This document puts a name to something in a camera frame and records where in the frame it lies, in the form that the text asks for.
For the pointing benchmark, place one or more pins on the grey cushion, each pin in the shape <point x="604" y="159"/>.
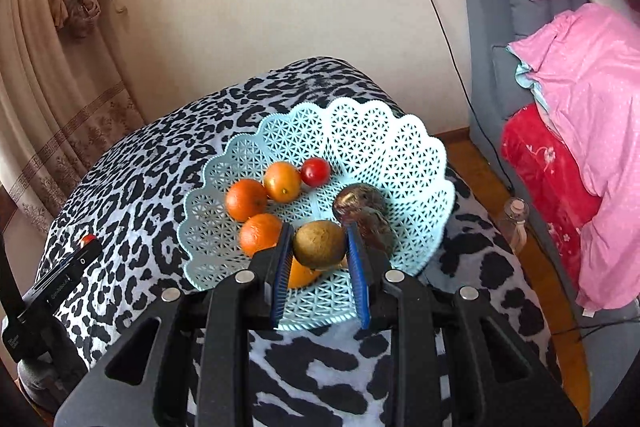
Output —
<point x="485" y="57"/>
<point x="540" y="7"/>

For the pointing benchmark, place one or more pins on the dark wrinkled passion fruit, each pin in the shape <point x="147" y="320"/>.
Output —
<point x="377" y="234"/>
<point x="357" y="202"/>

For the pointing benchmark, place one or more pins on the clear plastic bottle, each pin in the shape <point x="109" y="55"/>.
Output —
<point x="515" y="222"/>

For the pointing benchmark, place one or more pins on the pink blanket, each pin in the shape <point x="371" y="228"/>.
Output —
<point x="600" y="107"/>

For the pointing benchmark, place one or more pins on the red floral blanket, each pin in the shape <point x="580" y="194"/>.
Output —
<point x="540" y="167"/>

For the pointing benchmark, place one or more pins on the large yellow-orange orange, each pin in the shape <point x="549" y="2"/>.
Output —
<point x="305" y="277"/>
<point x="281" y="181"/>

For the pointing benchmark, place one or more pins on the red cherry tomato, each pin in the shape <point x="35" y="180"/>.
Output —
<point x="89" y="239"/>
<point x="315" y="171"/>

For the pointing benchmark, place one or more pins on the small deep orange mandarin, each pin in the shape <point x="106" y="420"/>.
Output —
<point x="246" y="199"/>
<point x="260" y="234"/>

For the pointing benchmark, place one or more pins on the beige patterned curtain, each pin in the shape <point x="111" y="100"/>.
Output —
<point x="50" y="107"/>

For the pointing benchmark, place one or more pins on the small tan longan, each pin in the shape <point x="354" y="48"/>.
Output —
<point x="320" y="244"/>

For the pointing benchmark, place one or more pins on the light blue plastic basket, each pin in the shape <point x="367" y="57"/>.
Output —
<point x="380" y="147"/>

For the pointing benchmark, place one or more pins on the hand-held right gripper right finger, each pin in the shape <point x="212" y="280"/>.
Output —
<point x="357" y="277"/>

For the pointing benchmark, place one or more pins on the black and white leopard blanket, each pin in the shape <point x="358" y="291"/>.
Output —
<point x="150" y="167"/>

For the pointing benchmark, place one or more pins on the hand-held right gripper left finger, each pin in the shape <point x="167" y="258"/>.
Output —
<point x="282" y="272"/>

